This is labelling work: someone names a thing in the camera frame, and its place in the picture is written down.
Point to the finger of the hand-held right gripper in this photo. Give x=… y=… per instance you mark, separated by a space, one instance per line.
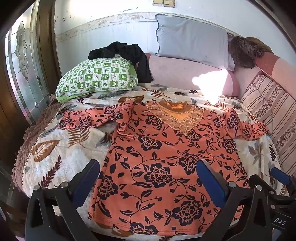
x=280 y=175

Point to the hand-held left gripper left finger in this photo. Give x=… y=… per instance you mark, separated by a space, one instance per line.
x=89 y=176

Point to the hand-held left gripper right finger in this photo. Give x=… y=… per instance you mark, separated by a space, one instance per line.
x=211 y=183

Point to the orange floral shirt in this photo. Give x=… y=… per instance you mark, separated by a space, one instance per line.
x=161 y=162

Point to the white leaf print blanket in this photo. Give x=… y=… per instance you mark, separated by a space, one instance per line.
x=69 y=143

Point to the brown crocheted bedspread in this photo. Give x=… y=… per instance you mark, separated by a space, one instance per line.
x=30 y=134

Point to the striped floral cushion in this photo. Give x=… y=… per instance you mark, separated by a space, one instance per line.
x=266 y=102

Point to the green checkered pillow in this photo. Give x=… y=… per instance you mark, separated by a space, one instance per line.
x=97 y=76

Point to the pink brown sofa cushion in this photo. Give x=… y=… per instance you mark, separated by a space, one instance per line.
x=277 y=69

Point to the pink bolster cushion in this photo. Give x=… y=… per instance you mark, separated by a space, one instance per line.
x=171 y=71

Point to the stained glass door panel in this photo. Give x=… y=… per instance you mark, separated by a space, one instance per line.
x=23 y=69

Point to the black garment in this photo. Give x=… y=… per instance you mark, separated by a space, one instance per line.
x=138 y=58

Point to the brown furry cushion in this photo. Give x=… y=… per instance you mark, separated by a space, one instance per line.
x=242 y=51

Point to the wooden wardrobe with mirrors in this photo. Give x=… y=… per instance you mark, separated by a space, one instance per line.
x=46 y=46

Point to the grey pillow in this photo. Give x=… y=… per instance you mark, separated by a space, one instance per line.
x=189 y=39

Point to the beige wall switch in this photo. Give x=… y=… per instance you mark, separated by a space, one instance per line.
x=169 y=2
x=158 y=2

